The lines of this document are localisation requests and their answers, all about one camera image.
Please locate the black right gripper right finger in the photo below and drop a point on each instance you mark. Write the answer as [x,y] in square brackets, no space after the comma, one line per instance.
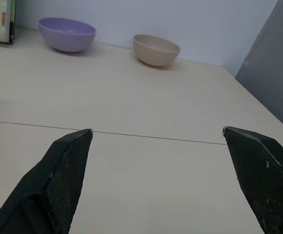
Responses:
[258,175]

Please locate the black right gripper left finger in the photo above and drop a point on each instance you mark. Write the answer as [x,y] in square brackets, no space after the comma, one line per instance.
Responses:
[58,185]

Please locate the grey fabric panel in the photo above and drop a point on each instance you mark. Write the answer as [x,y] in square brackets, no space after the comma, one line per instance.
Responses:
[270,70]

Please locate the purple plastic bowl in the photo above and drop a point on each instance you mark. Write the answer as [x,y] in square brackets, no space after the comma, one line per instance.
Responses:
[65,36]

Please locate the beige plastic bowl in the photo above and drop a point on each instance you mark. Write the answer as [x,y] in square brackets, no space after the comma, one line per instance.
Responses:
[156,52]

